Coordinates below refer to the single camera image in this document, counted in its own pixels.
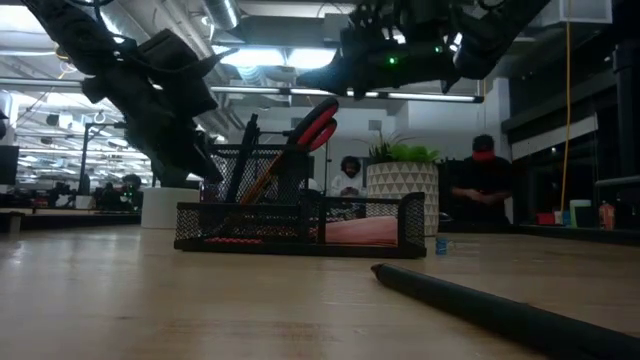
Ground yellow hanging cable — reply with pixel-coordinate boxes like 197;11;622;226
559;22;572;214

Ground black mesh desk organizer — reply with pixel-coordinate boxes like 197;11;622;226
173;143;429;260

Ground red and black scissors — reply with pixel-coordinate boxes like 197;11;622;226
272;97;340;174

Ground silver ventilation duct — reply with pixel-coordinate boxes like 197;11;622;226
202;0;241;31

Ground succulent in patterned pot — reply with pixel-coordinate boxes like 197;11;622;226
357;130;444;236

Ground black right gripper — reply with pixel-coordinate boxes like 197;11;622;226
295;9;461;97

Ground red rectangular eraser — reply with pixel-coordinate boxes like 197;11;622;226
204;236;265;246

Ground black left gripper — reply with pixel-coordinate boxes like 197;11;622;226
82;64;225;182

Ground black side table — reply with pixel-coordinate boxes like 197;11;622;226
509;223;640;246

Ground black background monitor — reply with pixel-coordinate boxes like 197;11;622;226
0;144;20;186

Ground dark background desk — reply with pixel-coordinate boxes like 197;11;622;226
0;207;141;232

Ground white and green cup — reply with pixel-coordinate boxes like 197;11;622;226
569;198;594;229

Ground orange pencil with eraser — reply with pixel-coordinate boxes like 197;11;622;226
241;149;287;205

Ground leafy plant in white pot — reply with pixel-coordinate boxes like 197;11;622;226
141;172;204;230

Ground black steel post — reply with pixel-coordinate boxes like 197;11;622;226
612;0;640;176

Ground black background camera gantry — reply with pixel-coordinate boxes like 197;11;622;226
81;121;146;196

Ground black marker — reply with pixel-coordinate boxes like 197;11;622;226
225;113;260;204

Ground orange bottle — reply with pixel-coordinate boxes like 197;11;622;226
598;201;616;231

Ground black pen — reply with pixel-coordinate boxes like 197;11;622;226
370;263;640;360

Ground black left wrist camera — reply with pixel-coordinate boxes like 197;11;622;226
137;28;221;119

